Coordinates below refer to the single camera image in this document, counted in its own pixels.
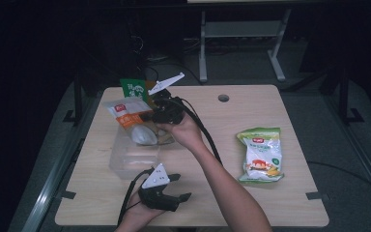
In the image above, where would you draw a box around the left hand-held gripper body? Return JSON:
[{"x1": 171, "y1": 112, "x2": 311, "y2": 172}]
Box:
[{"x1": 137, "y1": 162, "x2": 182, "y2": 213}]

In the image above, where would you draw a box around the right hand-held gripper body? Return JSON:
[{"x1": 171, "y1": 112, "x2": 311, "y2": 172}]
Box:
[{"x1": 147, "y1": 72, "x2": 186, "y2": 126}]

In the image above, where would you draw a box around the white packet orange label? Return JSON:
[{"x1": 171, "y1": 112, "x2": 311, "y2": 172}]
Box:
[{"x1": 102, "y1": 96, "x2": 160, "y2": 146}]

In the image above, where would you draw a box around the green braised food packet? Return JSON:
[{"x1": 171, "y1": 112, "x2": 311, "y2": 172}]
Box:
[{"x1": 120, "y1": 77, "x2": 158, "y2": 109}]

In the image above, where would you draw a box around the clear plastic container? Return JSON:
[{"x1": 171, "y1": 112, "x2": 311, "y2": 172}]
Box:
[{"x1": 108, "y1": 124, "x2": 177, "y2": 181}]

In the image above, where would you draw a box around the person's right hand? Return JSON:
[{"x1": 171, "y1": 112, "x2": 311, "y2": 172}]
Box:
[{"x1": 156, "y1": 111, "x2": 206, "y2": 153}]

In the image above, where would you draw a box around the person's left hand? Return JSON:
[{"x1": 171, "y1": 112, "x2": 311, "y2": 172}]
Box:
[{"x1": 115, "y1": 192, "x2": 166, "y2": 232}]

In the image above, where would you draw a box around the grey metal stand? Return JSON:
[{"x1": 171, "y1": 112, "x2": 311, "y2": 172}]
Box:
[{"x1": 198, "y1": 9, "x2": 293, "y2": 83}]

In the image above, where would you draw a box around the black metal stand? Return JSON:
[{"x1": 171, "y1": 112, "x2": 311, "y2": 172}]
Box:
[
  {"x1": 337, "y1": 67, "x2": 365, "y2": 126},
  {"x1": 62, "y1": 71, "x2": 85, "y2": 127}
]

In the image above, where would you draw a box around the white packet green rim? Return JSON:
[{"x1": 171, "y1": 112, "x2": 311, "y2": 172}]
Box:
[{"x1": 236, "y1": 127, "x2": 285, "y2": 184}]

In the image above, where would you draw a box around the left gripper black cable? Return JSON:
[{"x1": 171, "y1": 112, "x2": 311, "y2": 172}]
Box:
[{"x1": 117, "y1": 167, "x2": 156, "y2": 226}]

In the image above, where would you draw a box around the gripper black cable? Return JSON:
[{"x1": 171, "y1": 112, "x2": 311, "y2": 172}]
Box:
[
  {"x1": 170, "y1": 96, "x2": 224, "y2": 166},
  {"x1": 117, "y1": 167, "x2": 156, "y2": 226}
]

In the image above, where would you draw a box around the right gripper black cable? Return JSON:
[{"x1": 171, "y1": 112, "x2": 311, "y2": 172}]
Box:
[{"x1": 170, "y1": 96, "x2": 224, "y2": 166}]

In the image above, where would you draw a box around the black table bracket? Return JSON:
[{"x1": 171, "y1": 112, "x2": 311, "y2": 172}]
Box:
[
  {"x1": 60, "y1": 189, "x2": 77, "y2": 200},
  {"x1": 304, "y1": 190, "x2": 325, "y2": 201}
]

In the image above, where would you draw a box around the black floor cable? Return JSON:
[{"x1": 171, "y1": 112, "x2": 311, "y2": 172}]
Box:
[{"x1": 307, "y1": 159, "x2": 371, "y2": 201}]

